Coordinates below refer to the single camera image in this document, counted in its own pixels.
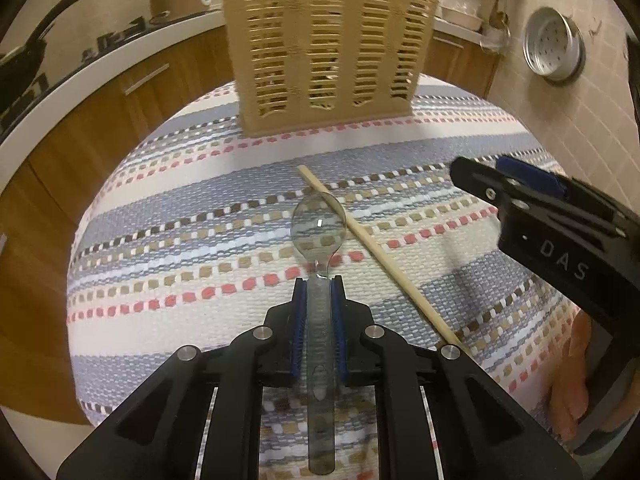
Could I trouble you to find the wooden chopstick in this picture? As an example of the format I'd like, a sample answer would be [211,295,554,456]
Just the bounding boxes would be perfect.
[296,165,473,358]

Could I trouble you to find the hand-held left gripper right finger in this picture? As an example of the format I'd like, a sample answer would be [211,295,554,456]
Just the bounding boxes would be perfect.
[330,275,585,480]

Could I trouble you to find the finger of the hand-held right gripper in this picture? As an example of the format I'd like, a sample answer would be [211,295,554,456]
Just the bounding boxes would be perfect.
[448,156,517,213]
[495,156,569,197]

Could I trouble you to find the wooden base cabinets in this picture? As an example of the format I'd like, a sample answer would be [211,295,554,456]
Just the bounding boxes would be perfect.
[0,27,502,411]

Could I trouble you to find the clear glass cup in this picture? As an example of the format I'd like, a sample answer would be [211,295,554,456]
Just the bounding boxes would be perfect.
[479,25,501,54]

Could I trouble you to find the person's right hand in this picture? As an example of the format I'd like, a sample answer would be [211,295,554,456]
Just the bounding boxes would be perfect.
[548,310,594,440]

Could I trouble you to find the clear plastic spoon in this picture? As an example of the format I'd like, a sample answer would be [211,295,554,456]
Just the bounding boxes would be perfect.
[290,191,348,478]

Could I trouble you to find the black gas stove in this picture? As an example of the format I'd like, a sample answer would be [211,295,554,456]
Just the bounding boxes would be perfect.
[0,12,167,132]

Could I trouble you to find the black wok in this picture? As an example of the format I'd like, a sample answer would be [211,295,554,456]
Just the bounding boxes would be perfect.
[0,0,89,112]

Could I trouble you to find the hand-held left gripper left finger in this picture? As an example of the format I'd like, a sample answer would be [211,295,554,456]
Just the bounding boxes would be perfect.
[56,276,308,480]

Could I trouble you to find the yellow plastic utensil basket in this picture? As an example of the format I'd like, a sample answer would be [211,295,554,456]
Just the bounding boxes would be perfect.
[219,0,441,136]

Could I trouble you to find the round metal steamer tray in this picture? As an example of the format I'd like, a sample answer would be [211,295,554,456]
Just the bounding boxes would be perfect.
[522,6,586,83]

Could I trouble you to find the grey kitchen countertop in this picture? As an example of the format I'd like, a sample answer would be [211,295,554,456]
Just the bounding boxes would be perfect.
[0,7,501,177]

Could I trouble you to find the striped woven tablecloth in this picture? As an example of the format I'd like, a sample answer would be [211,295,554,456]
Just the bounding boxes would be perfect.
[65,72,601,480]

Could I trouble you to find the hanging metal ladle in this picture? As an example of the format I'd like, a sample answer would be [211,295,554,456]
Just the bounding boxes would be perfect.
[487,0,511,32]

